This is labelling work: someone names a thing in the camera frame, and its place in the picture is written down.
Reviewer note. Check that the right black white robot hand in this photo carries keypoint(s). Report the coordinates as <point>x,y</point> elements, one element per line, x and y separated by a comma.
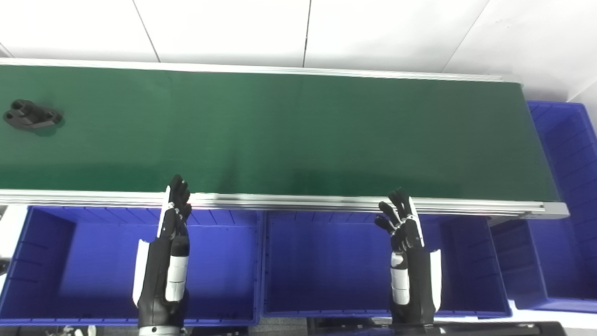
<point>417,275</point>

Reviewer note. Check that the black robot body panel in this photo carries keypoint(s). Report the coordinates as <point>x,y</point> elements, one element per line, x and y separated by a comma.
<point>489,329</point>

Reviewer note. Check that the green conveyor belt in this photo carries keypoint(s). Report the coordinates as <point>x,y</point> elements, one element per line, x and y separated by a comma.
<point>280,201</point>
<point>298,135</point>

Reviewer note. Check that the wide blue plastic bin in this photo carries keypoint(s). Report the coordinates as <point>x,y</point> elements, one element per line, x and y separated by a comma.
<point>326,266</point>
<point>93,261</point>

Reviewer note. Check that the long blue plastic bin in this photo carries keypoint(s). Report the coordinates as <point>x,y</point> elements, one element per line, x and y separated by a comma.
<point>571,186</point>

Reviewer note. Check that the black flanged metal part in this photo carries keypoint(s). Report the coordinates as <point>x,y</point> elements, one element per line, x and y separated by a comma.
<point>31,115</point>

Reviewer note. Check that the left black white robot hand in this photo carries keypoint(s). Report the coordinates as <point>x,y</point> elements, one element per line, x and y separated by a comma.
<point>158,270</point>

